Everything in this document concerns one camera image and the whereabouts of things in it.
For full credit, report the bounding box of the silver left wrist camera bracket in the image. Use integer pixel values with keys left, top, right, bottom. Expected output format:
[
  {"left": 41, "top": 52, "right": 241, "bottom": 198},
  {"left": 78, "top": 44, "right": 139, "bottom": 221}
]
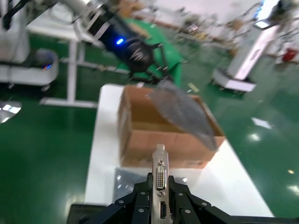
[{"left": 78, "top": 4, "right": 112, "bottom": 44}]

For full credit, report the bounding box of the graphics card with silver bracket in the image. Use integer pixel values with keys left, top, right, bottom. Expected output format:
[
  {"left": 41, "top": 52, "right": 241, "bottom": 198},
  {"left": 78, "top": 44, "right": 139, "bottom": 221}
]
[{"left": 150, "top": 144, "right": 173, "bottom": 222}]

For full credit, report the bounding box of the white robot torso base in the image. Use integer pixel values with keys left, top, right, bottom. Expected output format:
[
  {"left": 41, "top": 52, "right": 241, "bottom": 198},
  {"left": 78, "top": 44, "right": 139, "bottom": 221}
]
[{"left": 0, "top": 0, "right": 59, "bottom": 87}]

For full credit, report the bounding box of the crinkled grey antistatic bag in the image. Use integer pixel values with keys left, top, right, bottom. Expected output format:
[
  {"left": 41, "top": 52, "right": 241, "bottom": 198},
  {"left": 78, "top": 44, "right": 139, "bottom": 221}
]
[{"left": 146, "top": 79, "right": 219, "bottom": 152}]

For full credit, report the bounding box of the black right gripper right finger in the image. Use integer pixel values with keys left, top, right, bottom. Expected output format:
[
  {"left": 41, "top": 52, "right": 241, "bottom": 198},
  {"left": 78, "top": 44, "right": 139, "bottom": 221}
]
[{"left": 168, "top": 175, "right": 237, "bottom": 224}]

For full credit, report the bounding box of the white pedestal machine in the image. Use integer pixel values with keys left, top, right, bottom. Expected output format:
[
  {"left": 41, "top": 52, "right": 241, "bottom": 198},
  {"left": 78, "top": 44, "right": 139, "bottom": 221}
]
[{"left": 211, "top": 0, "right": 282, "bottom": 93}]

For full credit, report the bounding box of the empty grey antistatic bag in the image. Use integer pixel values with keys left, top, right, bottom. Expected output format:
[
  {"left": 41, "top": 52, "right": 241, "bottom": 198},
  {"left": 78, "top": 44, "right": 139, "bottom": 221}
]
[{"left": 113, "top": 168, "right": 150, "bottom": 206}]

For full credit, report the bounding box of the white desk frame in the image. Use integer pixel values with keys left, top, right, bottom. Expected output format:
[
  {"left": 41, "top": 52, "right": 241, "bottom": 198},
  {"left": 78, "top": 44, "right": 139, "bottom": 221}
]
[{"left": 25, "top": 23, "right": 99, "bottom": 108}]

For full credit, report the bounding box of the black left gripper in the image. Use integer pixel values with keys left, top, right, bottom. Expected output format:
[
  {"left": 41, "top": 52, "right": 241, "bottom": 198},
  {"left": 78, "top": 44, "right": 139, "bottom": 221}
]
[{"left": 93, "top": 13, "right": 174, "bottom": 86}]

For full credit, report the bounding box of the brown cardboard box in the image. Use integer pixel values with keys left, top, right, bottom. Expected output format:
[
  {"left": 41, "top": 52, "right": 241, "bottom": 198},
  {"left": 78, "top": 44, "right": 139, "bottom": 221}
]
[{"left": 118, "top": 85, "right": 227, "bottom": 170}]

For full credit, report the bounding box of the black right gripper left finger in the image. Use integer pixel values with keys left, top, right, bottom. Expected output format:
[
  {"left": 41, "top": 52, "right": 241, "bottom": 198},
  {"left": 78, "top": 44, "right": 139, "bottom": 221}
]
[{"left": 100, "top": 172, "right": 155, "bottom": 224}]

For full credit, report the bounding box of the black slotted plastic container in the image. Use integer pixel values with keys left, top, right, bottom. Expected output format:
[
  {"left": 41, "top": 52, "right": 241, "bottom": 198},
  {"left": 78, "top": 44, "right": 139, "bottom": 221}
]
[{"left": 67, "top": 203, "right": 299, "bottom": 224}]

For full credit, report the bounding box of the red box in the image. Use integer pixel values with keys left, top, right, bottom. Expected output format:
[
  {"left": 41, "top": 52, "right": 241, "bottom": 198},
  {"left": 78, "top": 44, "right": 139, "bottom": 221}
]
[{"left": 283, "top": 47, "right": 298, "bottom": 63}]

